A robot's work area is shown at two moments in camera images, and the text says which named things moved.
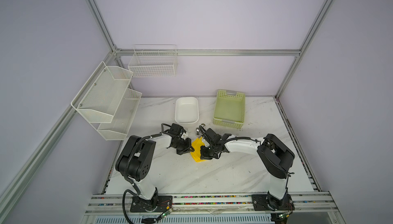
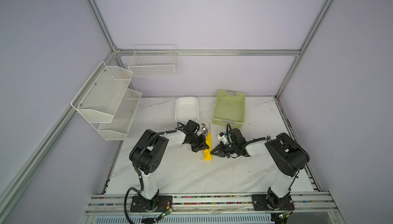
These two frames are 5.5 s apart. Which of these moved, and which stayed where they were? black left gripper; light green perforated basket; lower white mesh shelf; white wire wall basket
Moved: black left gripper
Stayed: lower white mesh shelf; light green perforated basket; white wire wall basket
